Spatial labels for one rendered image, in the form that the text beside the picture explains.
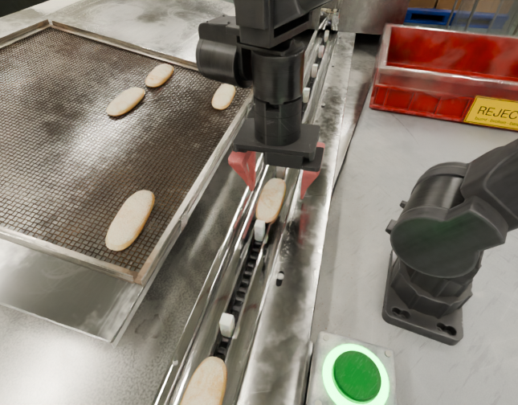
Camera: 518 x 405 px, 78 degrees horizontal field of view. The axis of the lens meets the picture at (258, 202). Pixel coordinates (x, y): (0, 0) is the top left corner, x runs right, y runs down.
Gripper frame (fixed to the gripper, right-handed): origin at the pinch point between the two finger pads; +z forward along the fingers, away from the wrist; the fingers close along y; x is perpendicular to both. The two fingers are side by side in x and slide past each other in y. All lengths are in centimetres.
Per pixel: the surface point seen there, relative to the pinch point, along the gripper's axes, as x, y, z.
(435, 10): -435, -97, 72
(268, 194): -0.7, 1.5, 2.1
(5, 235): 20.0, 26.0, -5.3
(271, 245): 8.1, -0.9, 3.3
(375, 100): -39.5, -14.6, 3.8
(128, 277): 19.9, 11.9, -2.0
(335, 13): -80, -1, -4
